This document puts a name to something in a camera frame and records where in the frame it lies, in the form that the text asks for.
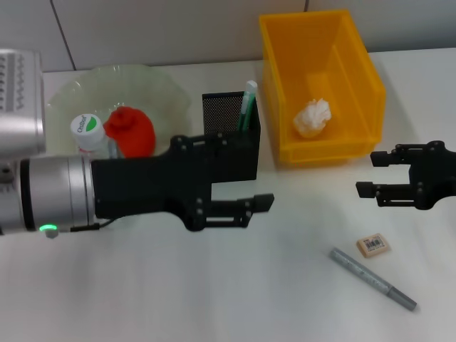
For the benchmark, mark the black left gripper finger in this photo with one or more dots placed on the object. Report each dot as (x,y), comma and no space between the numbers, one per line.
(213,142)
(263,202)

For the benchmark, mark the yellow plastic bin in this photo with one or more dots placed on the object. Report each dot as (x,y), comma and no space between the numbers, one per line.
(303,71)

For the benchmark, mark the green pen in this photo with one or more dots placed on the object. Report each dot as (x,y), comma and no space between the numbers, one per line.
(247,107)

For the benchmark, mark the black mesh pen holder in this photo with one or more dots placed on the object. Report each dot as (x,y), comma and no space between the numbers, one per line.
(221,114)

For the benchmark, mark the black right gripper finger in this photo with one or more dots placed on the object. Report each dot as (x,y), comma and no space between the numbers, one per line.
(379,159)
(364,189)

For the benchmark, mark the beige eraser with barcode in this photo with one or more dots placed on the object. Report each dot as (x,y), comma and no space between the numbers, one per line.
(372,247)

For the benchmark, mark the orange toy fruit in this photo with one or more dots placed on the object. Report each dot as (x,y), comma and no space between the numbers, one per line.
(139,135)

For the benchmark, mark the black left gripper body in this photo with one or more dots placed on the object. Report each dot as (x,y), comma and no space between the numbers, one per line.
(149,189)

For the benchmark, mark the green glass fruit plate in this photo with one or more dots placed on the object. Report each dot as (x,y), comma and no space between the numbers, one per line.
(160,96)

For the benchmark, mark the grey marker pen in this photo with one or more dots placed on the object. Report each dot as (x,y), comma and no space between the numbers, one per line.
(367,278)

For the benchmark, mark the clear bottle with green label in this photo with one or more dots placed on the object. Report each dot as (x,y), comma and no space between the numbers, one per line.
(85,128)

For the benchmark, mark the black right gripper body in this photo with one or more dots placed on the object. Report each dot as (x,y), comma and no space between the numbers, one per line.
(434,178)

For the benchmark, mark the white paper ball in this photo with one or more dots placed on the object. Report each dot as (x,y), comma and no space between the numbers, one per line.
(313,119)

